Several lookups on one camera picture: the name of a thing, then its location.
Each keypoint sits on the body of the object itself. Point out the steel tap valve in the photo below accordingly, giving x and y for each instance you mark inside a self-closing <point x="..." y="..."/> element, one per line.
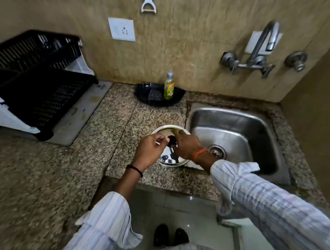
<point x="296" y="61"/>

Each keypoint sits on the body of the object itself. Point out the person's left forearm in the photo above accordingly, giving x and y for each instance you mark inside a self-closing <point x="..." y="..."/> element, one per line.
<point x="110" y="213"/>

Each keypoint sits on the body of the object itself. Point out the steel sink drain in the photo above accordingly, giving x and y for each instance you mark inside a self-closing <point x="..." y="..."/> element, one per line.
<point x="217" y="152"/>

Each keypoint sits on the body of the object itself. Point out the black plastic dish rack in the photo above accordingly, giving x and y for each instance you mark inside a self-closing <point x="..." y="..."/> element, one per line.
<point x="41" y="82"/>

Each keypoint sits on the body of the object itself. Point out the grey drain tray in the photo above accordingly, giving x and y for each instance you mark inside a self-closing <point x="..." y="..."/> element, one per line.
<point x="82" y="110"/>

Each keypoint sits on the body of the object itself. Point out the steel wall faucet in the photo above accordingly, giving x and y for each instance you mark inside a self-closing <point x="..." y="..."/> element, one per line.
<point x="257" y="54"/>

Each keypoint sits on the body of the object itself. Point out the person's left hand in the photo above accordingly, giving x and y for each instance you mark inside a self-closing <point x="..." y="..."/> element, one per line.
<point x="145" y="153"/>

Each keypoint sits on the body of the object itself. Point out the stainless steel sink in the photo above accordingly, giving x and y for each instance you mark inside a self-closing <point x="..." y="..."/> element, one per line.
<point x="239" y="128"/>

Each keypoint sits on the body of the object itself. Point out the white rack base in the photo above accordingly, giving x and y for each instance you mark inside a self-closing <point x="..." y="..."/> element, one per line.
<point x="15" y="121"/>

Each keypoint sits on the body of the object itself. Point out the yellow dish soap bottle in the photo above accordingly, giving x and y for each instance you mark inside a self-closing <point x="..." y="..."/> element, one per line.
<point x="169" y="87"/>

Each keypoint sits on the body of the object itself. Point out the person's right forearm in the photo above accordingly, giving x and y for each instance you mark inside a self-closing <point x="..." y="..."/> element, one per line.
<point x="263" y="203"/>

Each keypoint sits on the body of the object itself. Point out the dark scrub sponge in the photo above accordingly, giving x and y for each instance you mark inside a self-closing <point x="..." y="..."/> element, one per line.
<point x="154" y="95"/>

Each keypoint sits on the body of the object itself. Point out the person's right hand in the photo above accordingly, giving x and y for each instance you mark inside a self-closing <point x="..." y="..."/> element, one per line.
<point x="189" y="148"/>

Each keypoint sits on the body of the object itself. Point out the white wall socket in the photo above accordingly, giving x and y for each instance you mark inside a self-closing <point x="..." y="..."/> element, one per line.
<point x="121" y="29"/>

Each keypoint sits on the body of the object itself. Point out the white hanging peeler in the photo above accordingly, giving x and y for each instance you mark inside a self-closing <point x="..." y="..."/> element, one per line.
<point x="148" y="6"/>

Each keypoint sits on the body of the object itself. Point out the steel lid with black knob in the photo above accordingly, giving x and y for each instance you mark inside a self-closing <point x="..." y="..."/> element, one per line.
<point x="167" y="155"/>

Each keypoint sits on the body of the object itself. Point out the white wall plate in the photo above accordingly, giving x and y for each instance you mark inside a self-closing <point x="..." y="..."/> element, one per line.
<point x="254" y="42"/>

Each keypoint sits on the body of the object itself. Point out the white-rimmed bowl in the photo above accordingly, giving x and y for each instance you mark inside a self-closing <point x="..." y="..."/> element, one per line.
<point x="169" y="126"/>

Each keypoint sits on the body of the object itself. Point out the black plastic tray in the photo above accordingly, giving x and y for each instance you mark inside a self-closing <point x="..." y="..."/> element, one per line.
<point x="178" y="96"/>

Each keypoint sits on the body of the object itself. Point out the black shoe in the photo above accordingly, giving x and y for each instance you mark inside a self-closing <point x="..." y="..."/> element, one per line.
<point x="181" y="237"/>
<point x="161" y="235"/>

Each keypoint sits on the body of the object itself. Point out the black wrist band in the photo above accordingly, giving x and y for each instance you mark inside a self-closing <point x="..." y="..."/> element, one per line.
<point x="135" y="169"/>

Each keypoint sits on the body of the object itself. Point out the person's left fingers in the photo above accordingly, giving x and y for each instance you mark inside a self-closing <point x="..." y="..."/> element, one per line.
<point x="160" y="141"/>

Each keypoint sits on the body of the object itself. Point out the white plastic bag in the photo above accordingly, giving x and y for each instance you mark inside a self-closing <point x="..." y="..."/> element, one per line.
<point x="82" y="65"/>

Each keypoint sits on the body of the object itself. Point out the person's right thumb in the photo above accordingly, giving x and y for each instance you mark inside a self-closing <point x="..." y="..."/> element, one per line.
<point x="173" y="146"/>

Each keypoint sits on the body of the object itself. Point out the orange wrist thread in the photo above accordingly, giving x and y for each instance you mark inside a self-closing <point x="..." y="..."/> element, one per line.
<point x="199" y="155"/>

